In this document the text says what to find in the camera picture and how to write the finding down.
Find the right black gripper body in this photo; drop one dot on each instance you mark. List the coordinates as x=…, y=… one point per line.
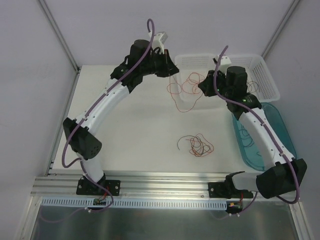
x=210, y=81

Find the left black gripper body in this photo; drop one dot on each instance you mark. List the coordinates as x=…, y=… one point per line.
x=163, y=64

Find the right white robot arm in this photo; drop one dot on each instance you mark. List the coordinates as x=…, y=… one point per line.
x=283, y=172

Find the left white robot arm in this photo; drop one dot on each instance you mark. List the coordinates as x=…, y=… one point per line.
x=145, y=58

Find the left white perforated basket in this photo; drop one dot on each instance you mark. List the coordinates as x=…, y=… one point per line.
x=183, y=86

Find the white perforated basket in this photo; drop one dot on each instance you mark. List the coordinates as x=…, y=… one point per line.
x=259, y=79
x=183, y=86

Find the right white perforated basket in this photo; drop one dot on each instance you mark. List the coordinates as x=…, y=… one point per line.
x=259, y=79

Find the teal transparent plastic tub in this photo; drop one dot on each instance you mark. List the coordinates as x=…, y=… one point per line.
x=248, y=150

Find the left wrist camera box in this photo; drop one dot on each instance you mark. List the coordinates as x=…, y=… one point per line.
x=158, y=41

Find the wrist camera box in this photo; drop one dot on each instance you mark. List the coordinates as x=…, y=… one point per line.
x=225, y=63
x=158, y=41

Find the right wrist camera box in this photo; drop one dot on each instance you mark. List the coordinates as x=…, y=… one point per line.
x=225, y=63

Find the aluminium mounting rail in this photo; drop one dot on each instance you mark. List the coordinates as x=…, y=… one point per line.
x=133, y=184

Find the left aluminium frame post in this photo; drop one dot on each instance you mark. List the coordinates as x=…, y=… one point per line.
x=53, y=24

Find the aluminium frame post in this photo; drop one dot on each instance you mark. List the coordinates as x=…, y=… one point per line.
x=53, y=24
x=280, y=27

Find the right aluminium frame post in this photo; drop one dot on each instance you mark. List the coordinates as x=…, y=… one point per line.
x=280, y=27

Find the white slotted cable duct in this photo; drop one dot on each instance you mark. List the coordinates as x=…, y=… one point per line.
x=131, y=203

